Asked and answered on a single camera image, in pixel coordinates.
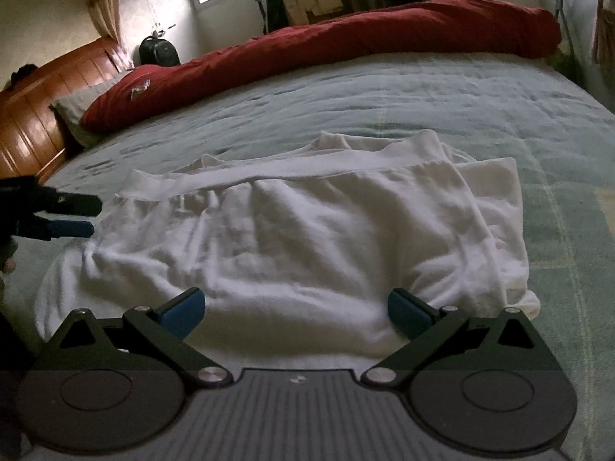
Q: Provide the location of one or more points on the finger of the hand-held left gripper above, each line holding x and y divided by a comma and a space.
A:
69, 228
72, 204

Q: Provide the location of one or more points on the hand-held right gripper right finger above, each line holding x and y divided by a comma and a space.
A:
408, 317

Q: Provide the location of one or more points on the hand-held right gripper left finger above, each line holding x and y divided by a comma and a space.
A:
182, 314

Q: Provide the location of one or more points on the yellow-green bag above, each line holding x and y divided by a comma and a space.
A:
569, 65

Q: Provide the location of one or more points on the small dark cloth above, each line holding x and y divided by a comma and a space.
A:
24, 76

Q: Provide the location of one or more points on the person's left hand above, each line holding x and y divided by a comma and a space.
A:
8, 259

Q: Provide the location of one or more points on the small shiny wrapper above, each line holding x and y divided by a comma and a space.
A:
139, 90

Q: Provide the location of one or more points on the black backpack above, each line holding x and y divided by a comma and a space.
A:
158, 52

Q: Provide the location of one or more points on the grey checked pillow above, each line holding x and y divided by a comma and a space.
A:
81, 105

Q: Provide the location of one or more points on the wooden headboard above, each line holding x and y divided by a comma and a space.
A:
43, 110

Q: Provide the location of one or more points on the white ribbed shirt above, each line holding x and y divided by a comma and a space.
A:
312, 230

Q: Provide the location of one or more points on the red duvet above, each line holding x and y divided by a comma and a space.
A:
336, 43

